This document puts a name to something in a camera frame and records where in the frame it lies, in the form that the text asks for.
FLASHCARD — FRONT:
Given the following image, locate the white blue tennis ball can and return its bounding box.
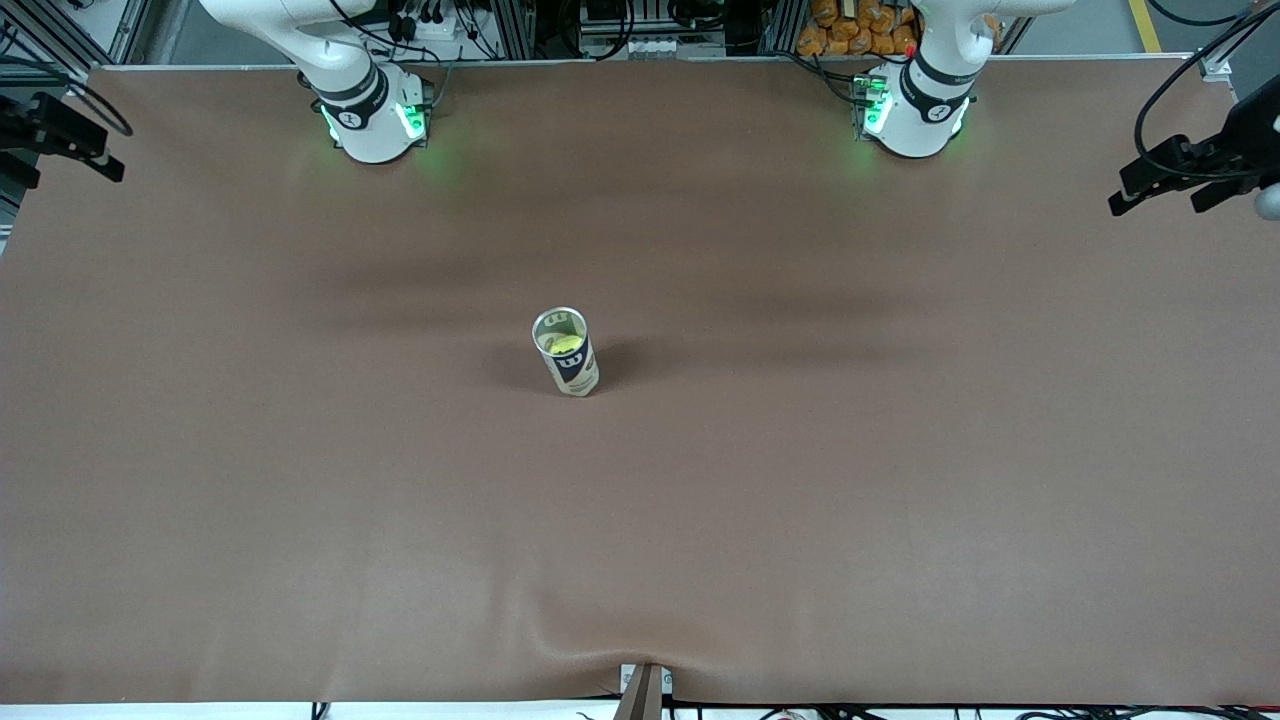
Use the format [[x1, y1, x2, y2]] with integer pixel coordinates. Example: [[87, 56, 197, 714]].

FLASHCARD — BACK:
[[532, 307, 601, 398]]

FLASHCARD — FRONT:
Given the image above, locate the orange packaged goods pile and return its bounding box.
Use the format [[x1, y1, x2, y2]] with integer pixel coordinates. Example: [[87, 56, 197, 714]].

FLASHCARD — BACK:
[[797, 0, 921, 57]]

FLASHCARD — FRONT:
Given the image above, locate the brown table mat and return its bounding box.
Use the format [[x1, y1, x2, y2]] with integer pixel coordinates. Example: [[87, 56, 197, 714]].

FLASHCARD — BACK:
[[0, 58, 1280, 706]]

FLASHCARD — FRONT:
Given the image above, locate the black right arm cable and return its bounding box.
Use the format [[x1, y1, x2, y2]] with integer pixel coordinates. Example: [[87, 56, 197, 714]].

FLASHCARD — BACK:
[[0, 55, 135, 137]]

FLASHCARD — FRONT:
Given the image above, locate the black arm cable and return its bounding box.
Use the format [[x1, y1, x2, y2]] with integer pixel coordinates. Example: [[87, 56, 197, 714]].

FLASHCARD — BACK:
[[1134, 0, 1280, 181], [0, 55, 135, 137]]

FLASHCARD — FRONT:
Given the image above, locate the aluminium frame corner profile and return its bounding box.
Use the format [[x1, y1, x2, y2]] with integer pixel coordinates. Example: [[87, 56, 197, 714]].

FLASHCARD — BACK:
[[1195, 0, 1280, 81]]

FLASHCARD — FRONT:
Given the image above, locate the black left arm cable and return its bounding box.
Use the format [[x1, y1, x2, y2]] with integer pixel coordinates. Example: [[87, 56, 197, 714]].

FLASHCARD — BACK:
[[1134, 0, 1280, 181]]

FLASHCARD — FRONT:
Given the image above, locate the aluminium frame post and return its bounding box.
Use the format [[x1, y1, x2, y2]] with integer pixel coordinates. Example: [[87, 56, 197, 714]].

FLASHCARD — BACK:
[[110, 0, 153, 64]]

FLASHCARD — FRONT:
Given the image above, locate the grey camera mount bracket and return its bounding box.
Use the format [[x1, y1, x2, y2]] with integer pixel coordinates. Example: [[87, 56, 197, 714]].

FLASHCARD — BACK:
[[620, 663, 674, 720]]

